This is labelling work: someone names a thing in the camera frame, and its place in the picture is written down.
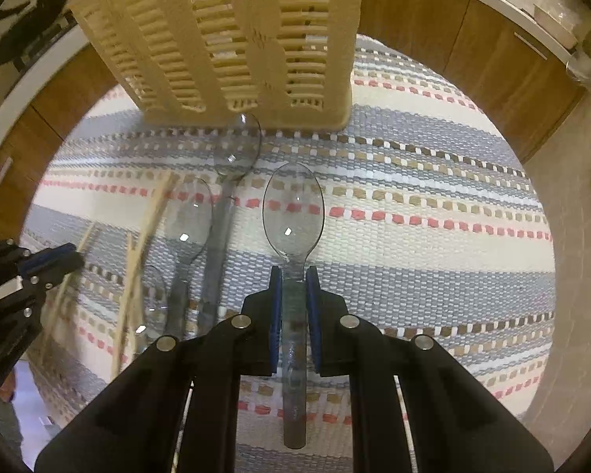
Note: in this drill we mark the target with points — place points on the beige plastic utensil basket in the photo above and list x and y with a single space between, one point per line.
276 34

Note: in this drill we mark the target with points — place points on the striped woven table mat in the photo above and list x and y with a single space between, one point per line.
423 256

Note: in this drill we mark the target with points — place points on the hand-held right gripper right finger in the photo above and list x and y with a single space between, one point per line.
312 325

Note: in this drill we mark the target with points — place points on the beige bowl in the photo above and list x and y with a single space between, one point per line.
554 24

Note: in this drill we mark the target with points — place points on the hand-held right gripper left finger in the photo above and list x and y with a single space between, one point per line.
276 325

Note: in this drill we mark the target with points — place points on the wooden base cabinet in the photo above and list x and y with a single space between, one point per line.
473 49
54 103

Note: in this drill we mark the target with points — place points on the clear plastic spoon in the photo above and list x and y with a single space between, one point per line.
236 148
293 217
152 300
189 217

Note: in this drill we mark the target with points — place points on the metal mesh strainer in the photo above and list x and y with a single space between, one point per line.
583 61

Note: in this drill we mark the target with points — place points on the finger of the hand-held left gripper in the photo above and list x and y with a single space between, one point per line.
54 258
0 252

